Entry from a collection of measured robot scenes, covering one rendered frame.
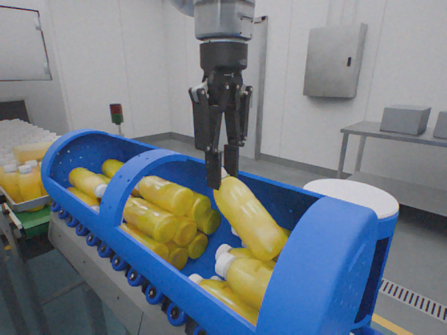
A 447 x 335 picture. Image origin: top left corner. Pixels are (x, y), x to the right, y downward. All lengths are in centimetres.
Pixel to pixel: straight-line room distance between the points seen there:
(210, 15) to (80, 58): 511
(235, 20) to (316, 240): 30
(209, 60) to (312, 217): 26
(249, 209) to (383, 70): 337
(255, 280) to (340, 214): 15
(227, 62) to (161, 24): 594
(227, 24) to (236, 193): 25
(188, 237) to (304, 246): 36
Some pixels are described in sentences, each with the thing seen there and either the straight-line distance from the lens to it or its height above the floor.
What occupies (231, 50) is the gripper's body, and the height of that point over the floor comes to 143.
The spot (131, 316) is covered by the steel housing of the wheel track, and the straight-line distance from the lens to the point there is 74.
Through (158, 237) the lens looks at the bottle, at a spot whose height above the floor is 108.
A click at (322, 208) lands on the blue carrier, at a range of 38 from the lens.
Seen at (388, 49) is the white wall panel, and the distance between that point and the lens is 372.
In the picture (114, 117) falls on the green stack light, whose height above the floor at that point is 119.
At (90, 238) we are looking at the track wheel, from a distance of 85.
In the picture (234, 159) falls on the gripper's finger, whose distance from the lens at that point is 47.
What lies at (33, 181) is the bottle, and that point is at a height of 102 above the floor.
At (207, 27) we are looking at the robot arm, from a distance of 41.
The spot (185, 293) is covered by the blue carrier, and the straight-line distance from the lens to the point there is 44.
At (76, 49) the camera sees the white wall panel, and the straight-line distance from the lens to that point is 548.
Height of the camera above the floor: 140
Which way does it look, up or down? 20 degrees down
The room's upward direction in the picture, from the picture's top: straight up
